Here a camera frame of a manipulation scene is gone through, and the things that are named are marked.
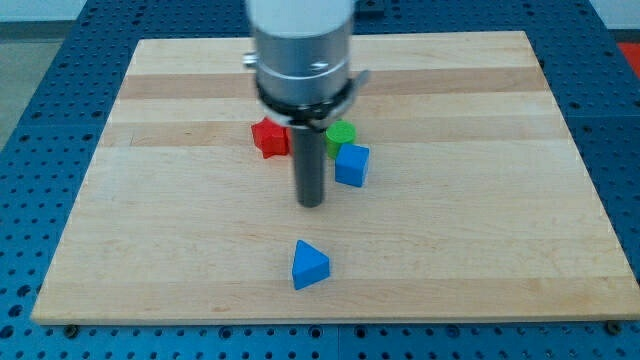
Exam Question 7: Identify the blue wooden cube block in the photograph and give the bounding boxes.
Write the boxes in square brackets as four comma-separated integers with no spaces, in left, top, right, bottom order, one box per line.
[335,144,370,187]

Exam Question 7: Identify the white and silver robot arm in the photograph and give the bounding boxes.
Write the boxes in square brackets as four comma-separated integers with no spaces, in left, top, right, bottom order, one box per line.
[243,0,369,208]

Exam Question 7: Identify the blue wooden triangle block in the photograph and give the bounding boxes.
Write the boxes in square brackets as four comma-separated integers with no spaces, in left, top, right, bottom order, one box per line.
[291,240,331,290]

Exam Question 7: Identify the red wooden star block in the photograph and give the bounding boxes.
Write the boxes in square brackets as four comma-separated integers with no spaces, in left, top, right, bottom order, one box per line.
[251,117,290,159]

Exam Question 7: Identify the light wooden board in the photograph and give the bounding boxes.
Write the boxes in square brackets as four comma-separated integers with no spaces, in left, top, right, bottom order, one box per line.
[31,31,639,325]

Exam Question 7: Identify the green wooden cylinder block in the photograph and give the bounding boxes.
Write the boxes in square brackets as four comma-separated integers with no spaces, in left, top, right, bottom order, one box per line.
[325,120,357,159]

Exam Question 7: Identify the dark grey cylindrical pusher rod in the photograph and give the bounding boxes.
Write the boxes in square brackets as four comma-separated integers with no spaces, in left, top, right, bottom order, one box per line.
[291,128,326,208]

